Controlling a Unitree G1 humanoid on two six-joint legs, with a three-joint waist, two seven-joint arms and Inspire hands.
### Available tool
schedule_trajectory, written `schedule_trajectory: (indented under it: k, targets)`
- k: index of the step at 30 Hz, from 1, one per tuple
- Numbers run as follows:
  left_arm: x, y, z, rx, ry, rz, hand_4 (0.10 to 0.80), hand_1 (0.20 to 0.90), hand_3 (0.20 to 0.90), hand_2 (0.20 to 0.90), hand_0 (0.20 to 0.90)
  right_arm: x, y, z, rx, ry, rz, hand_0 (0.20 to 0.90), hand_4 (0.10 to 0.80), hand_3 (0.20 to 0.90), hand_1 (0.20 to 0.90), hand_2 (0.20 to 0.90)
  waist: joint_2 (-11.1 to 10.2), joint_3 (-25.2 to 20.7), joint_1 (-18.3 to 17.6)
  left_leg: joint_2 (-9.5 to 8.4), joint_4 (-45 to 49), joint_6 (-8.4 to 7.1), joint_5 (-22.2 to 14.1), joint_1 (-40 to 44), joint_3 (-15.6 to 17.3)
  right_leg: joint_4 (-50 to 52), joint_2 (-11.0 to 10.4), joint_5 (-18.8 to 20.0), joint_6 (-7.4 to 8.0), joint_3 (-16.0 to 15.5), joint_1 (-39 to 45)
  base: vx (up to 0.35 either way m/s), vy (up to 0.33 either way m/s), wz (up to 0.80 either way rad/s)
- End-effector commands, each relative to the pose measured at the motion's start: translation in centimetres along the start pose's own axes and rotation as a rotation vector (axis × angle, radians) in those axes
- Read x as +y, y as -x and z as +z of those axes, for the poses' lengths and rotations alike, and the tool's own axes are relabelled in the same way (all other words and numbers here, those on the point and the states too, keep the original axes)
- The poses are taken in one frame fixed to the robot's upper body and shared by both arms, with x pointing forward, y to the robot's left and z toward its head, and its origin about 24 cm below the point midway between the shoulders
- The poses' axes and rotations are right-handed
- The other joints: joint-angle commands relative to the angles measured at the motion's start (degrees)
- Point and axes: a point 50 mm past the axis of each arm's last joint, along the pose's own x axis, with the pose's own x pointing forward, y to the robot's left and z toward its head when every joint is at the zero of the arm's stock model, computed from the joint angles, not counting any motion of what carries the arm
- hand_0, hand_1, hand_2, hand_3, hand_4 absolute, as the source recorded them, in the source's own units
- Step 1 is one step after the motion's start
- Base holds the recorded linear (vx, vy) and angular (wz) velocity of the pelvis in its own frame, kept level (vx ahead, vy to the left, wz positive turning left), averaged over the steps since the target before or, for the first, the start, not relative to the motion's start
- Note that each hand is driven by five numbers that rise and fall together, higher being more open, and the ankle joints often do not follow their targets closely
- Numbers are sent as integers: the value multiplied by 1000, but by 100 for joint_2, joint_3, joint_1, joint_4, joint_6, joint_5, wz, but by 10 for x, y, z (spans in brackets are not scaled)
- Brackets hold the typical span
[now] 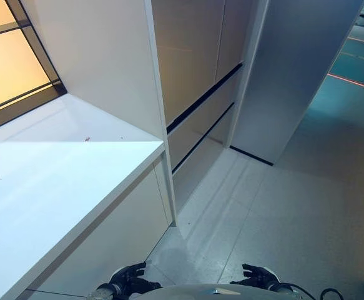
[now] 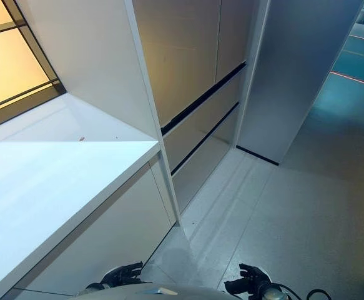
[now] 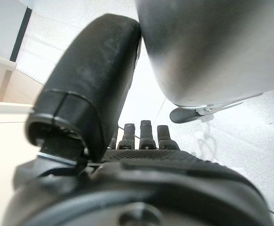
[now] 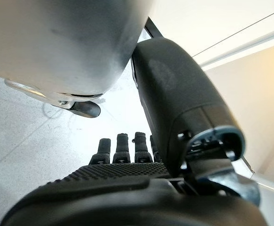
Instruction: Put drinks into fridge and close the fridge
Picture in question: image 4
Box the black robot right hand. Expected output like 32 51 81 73
0 37 261 226

